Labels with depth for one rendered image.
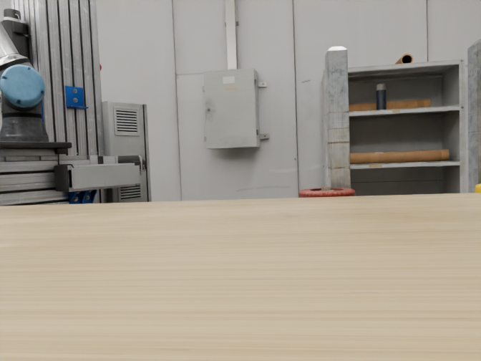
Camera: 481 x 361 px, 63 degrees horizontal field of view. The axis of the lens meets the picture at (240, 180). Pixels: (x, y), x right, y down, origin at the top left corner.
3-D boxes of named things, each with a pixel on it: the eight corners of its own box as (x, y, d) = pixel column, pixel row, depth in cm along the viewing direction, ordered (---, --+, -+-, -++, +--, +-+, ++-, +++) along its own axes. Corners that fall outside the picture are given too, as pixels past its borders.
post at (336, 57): (331, 306, 75) (324, 51, 72) (350, 306, 74) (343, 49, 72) (333, 313, 71) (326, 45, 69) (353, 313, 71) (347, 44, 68)
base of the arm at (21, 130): (37, 145, 144) (36, 117, 144) (56, 142, 135) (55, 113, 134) (-9, 145, 133) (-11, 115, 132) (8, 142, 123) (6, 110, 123)
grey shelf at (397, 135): (326, 273, 319) (321, 82, 310) (444, 275, 303) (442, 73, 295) (328, 292, 275) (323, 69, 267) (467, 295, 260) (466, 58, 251)
